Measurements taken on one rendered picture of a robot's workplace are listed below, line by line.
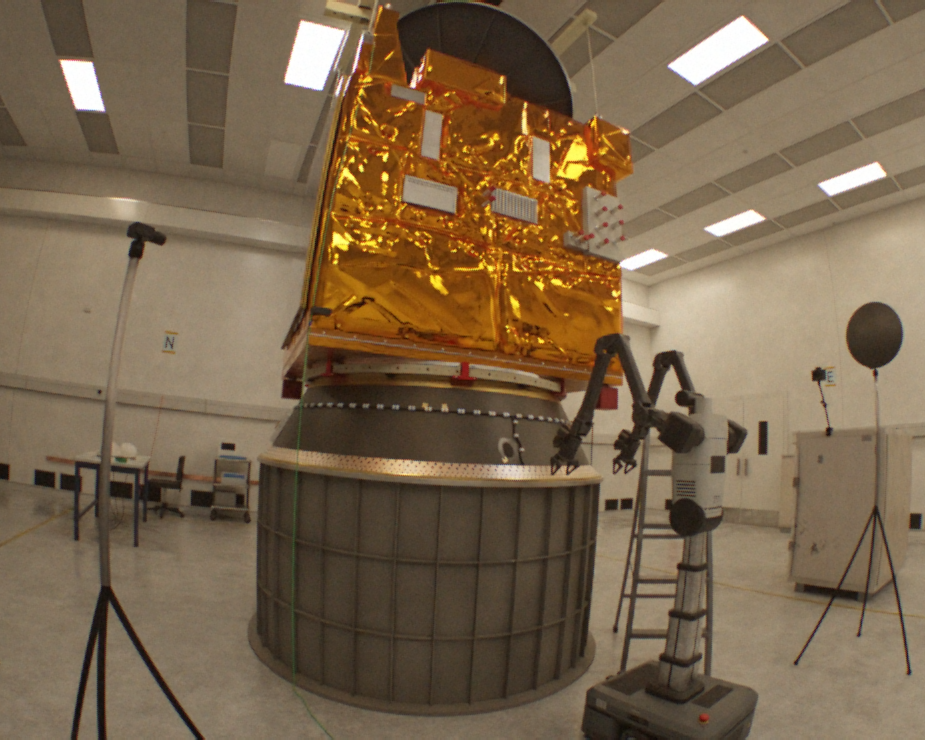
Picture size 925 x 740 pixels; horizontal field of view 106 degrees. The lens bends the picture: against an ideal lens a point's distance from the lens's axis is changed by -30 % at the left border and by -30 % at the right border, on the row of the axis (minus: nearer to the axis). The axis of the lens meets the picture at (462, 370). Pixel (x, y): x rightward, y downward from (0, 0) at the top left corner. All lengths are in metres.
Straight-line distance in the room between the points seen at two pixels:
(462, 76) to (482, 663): 3.31
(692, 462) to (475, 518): 1.00
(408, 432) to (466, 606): 0.87
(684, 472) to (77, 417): 7.71
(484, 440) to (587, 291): 1.21
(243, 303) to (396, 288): 5.68
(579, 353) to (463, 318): 0.77
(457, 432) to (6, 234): 8.26
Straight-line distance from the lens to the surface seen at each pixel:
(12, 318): 8.81
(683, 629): 2.19
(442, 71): 3.26
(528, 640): 2.65
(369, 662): 2.55
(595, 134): 3.70
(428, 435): 2.37
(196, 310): 8.01
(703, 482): 2.02
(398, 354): 2.49
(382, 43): 3.39
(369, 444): 2.40
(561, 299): 2.98
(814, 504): 4.94
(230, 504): 7.43
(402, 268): 2.55
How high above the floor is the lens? 1.31
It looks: 9 degrees up
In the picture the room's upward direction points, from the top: 3 degrees clockwise
